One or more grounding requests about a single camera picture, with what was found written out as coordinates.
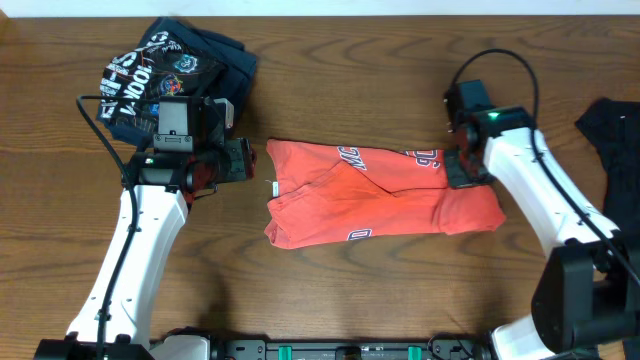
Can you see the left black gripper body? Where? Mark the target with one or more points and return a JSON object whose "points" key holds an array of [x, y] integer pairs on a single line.
{"points": [[229, 164]]}

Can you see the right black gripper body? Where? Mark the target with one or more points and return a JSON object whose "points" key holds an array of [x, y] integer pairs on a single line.
{"points": [[465, 171]]}

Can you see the coral red t-shirt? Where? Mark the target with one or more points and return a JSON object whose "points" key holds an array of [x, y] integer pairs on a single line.
{"points": [[326, 194]]}

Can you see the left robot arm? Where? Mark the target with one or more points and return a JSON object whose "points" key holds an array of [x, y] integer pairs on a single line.
{"points": [[186, 157]]}

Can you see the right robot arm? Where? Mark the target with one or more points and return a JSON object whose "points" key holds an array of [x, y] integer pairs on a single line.
{"points": [[588, 293]]}

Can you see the folded black printed t-shirt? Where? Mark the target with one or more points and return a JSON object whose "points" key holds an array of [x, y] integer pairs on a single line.
{"points": [[172, 59]]}

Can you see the black garment at right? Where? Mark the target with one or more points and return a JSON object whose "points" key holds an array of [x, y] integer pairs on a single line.
{"points": [[612, 127]]}

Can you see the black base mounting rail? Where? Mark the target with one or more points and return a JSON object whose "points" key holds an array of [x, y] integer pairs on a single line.
{"points": [[345, 351]]}

